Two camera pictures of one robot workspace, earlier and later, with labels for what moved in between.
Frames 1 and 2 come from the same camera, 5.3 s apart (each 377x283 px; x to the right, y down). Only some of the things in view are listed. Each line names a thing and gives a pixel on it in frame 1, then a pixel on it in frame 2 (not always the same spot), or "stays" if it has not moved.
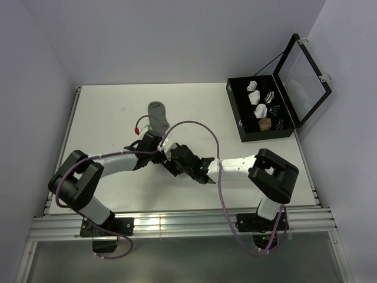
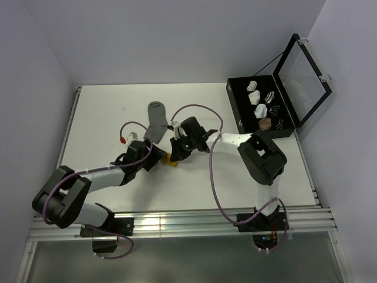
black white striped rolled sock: (269, 97) stays
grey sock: (158, 121) stays
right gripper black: (169, 165) → (177, 153)
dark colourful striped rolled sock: (280, 125) stays
